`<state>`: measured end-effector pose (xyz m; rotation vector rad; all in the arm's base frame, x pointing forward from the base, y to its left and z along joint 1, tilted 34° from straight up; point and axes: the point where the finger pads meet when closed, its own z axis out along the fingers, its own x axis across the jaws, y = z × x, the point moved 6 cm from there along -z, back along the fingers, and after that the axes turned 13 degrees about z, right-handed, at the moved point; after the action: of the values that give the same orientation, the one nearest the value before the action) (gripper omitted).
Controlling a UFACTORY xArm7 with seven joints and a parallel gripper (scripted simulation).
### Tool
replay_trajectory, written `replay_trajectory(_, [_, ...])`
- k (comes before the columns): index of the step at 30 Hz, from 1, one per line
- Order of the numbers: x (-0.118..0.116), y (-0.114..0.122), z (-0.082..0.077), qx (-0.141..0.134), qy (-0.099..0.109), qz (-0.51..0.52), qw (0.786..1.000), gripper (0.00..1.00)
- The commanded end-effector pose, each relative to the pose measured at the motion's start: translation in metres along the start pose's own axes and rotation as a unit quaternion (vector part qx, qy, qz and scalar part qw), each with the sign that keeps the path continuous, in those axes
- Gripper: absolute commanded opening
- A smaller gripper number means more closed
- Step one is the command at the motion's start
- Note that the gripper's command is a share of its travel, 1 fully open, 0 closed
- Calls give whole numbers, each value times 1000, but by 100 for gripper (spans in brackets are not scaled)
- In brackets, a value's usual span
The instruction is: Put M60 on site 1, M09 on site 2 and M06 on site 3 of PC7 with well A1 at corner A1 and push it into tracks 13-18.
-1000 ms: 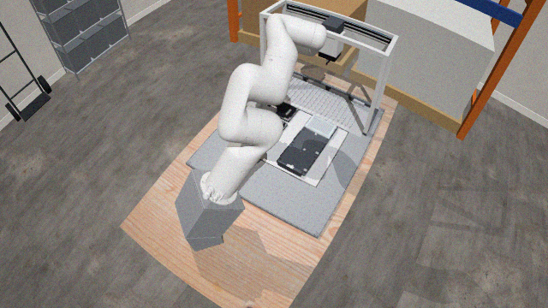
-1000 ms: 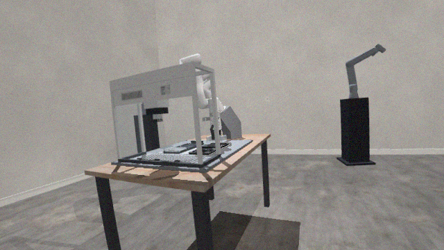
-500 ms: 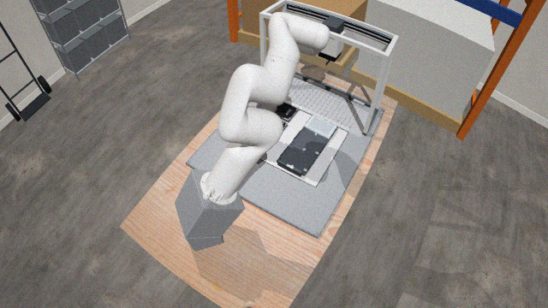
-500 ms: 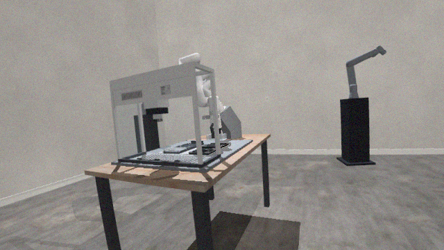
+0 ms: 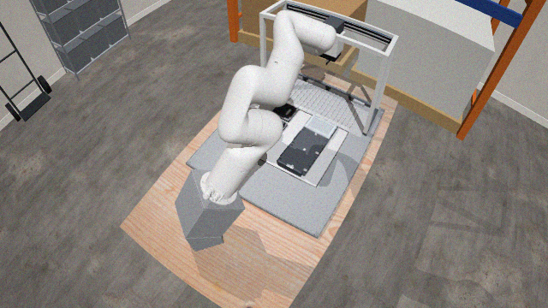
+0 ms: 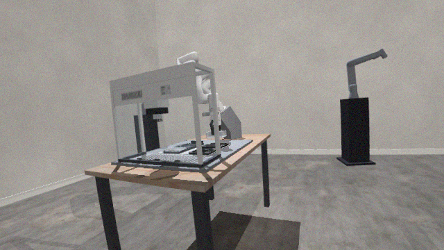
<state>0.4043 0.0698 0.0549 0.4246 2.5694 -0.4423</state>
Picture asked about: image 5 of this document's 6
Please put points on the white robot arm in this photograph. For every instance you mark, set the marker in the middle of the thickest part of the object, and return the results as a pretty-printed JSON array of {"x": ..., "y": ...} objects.
[{"x": 250, "y": 135}]

